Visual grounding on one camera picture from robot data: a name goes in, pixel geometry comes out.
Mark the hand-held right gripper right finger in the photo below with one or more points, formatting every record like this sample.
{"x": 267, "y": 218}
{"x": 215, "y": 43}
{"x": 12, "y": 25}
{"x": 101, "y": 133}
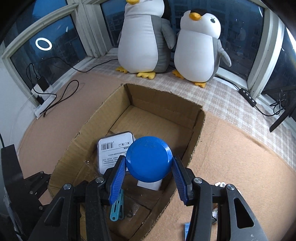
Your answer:
{"x": 180, "y": 180}

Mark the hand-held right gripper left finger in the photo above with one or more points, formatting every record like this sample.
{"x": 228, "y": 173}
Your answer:
{"x": 116, "y": 180}

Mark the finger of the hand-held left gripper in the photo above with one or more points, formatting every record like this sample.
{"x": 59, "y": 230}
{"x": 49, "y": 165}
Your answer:
{"x": 37, "y": 187}

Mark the white rectangular tin box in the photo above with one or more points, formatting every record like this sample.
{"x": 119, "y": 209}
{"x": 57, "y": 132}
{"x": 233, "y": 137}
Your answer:
{"x": 111, "y": 153}

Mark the cardboard box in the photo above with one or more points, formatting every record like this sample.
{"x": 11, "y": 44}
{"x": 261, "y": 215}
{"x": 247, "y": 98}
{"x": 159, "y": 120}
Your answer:
{"x": 161, "y": 111}

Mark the blue plastic case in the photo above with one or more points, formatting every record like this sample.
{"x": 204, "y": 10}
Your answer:
{"x": 186, "y": 230}

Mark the peach felt mat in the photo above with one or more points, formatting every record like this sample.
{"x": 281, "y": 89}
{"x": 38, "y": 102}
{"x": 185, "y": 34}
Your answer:
{"x": 231, "y": 150}

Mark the white power strip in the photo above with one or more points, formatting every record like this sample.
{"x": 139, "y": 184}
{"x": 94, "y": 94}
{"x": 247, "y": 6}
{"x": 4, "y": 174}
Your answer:
{"x": 49, "y": 102}

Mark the small black plug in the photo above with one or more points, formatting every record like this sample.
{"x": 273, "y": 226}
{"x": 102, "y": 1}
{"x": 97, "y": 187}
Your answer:
{"x": 40, "y": 100}

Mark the checkered cloth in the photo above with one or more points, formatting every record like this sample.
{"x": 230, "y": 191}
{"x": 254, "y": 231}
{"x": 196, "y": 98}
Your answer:
{"x": 231, "y": 109}

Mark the black charger brick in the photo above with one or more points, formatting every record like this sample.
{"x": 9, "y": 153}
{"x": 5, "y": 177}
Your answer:
{"x": 42, "y": 83}

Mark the black tripod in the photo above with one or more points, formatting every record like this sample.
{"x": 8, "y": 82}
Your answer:
{"x": 281, "y": 120}

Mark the small penguin plush toy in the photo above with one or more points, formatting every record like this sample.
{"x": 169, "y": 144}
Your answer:
{"x": 196, "y": 53}

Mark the large penguin plush toy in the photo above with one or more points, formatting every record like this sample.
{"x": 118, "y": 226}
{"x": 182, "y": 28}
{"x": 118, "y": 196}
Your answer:
{"x": 138, "y": 41}

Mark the white window frame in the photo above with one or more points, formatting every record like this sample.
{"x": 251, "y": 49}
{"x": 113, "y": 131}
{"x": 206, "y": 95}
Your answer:
{"x": 92, "y": 34}

